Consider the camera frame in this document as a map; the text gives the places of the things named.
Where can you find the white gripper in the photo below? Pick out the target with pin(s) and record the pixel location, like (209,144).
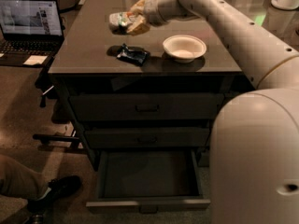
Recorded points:
(151,7)

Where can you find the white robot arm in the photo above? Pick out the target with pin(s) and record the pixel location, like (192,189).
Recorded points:
(254,145)

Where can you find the top left grey drawer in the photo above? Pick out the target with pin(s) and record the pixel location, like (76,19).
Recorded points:
(108,107)

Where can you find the grey drawer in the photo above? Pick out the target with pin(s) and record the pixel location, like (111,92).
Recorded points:
(108,107)
(147,137)

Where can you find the middle left grey drawer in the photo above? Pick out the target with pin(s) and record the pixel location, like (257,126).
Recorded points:
(147,137)

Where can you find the open bottom left drawer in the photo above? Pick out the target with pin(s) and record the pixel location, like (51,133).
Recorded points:
(147,182)

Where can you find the blue snack packet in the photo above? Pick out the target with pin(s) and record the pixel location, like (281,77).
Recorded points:
(136,57)

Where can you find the white paper bowl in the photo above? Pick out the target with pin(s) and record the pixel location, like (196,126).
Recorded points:
(184,48)

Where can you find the black open laptop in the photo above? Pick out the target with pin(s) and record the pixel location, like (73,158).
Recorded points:
(29,27)

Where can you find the white sticky note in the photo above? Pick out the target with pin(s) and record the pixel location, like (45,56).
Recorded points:
(35,60)

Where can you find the black chair base leg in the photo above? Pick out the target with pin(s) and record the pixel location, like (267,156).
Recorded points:
(44,138)

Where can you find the tan trouser leg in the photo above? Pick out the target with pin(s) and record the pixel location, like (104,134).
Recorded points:
(19,181)

